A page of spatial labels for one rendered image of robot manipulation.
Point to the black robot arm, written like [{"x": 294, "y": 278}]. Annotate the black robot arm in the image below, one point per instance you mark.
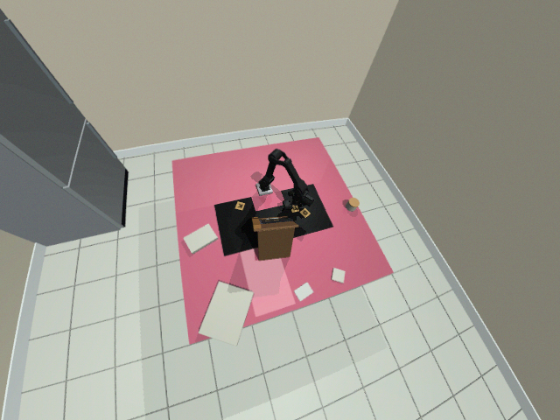
[{"x": 300, "y": 190}]

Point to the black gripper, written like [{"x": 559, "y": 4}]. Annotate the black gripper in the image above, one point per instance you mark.
[{"x": 288, "y": 205}]

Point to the small grey cylinder with tan lid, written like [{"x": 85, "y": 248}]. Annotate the small grey cylinder with tan lid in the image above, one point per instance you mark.
[{"x": 352, "y": 204}]

